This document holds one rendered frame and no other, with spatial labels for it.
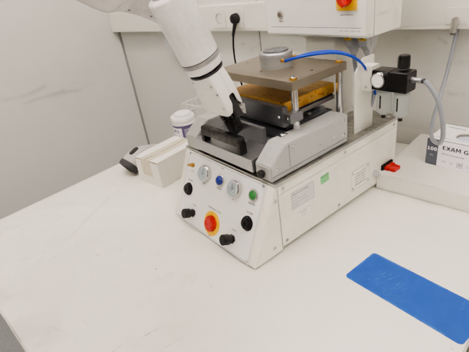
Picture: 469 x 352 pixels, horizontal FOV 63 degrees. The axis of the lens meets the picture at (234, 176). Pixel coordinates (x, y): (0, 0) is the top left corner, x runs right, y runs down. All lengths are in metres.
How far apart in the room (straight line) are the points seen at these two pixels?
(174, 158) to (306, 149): 0.53
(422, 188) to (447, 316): 0.37
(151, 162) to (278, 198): 0.53
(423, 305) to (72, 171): 1.99
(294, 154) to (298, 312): 0.31
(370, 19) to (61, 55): 1.70
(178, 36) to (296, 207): 0.43
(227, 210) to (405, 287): 0.40
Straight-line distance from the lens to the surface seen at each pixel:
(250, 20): 1.57
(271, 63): 0.93
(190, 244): 0.97
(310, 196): 0.90
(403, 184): 1.08
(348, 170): 0.99
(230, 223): 0.90
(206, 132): 0.92
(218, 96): 0.81
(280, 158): 0.79
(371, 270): 0.86
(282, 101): 0.87
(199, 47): 0.78
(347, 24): 0.98
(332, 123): 0.90
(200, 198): 0.99
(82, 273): 1.00
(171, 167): 1.24
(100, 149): 2.44
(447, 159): 1.14
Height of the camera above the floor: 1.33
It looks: 28 degrees down
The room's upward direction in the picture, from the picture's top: 9 degrees counter-clockwise
